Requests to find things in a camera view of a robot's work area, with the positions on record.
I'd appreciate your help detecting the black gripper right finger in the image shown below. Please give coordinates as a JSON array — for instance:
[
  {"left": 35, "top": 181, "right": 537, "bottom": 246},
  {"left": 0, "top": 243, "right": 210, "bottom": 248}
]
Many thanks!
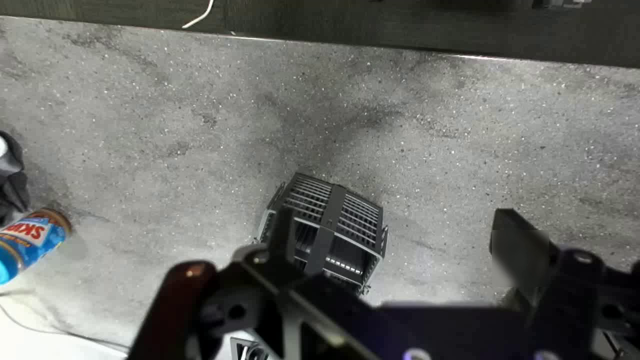
[{"left": 488, "top": 208, "right": 605, "bottom": 360}]

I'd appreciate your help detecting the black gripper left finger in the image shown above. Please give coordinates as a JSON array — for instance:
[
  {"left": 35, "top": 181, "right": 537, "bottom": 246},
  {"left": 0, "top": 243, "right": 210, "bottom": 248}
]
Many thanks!
[{"left": 229, "top": 206, "right": 316, "bottom": 302}]

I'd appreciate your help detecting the gray plastic cutlery box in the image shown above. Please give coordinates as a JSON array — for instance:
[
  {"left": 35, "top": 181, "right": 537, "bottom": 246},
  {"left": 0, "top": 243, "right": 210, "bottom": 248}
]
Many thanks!
[{"left": 257, "top": 170, "right": 390, "bottom": 296}]

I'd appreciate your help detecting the thin gray cable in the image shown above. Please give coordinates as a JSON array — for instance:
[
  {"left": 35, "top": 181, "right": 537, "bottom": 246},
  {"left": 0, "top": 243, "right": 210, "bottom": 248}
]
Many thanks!
[{"left": 0, "top": 292, "right": 130, "bottom": 354}]

